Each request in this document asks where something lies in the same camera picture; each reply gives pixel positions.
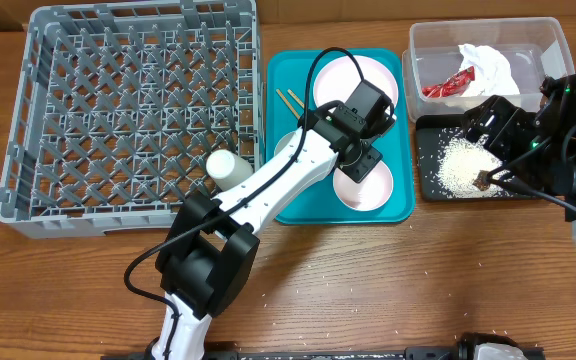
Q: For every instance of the large pink plate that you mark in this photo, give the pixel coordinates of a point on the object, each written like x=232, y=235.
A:
x=339, y=78

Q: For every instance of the wooden chopstick left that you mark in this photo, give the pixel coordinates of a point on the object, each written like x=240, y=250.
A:
x=288, y=104

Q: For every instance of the clear plastic bin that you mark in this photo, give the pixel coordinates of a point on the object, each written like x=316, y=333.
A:
x=535, y=47

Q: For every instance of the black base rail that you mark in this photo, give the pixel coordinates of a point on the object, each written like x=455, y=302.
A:
x=411, y=353

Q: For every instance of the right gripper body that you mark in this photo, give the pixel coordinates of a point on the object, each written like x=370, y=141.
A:
x=479, y=126

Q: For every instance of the grey bowl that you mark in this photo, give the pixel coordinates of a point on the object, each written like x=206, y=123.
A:
x=283, y=142

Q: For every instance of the teal plastic tray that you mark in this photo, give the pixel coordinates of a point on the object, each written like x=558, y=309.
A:
x=319, y=204

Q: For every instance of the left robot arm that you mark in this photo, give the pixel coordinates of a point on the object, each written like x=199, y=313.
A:
x=208, y=254

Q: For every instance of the grey dishwasher rack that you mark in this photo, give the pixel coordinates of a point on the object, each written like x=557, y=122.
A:
x=119, y=106

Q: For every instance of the brown food scrap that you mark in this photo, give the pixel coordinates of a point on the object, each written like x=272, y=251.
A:
x=483, y=181

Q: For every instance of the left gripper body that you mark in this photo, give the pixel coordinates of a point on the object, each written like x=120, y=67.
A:
x=361, y=160

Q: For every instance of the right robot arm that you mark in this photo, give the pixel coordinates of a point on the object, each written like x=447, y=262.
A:
x=537, y=149

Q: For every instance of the red snack wrapper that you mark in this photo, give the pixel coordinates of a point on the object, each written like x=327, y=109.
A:
x=455, y=85

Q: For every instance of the wooden chopstick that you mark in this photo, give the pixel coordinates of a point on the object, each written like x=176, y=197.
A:
x=296, y=98
x=288, y=104

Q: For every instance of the white rice pile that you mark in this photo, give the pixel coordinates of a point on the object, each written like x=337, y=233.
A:
x=460, y=163

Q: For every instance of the small pink bowl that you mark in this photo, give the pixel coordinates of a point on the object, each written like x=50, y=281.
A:
x=369, y=194

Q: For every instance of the wooden chopstick right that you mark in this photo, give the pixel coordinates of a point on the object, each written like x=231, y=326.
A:
x=296, y=98

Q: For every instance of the white cup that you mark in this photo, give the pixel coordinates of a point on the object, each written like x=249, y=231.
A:
x=227, y=169

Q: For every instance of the black waste tray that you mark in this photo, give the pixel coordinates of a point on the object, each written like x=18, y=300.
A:
x=432, y=133

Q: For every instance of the white napkin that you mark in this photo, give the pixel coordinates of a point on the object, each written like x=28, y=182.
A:
x=492, y=70

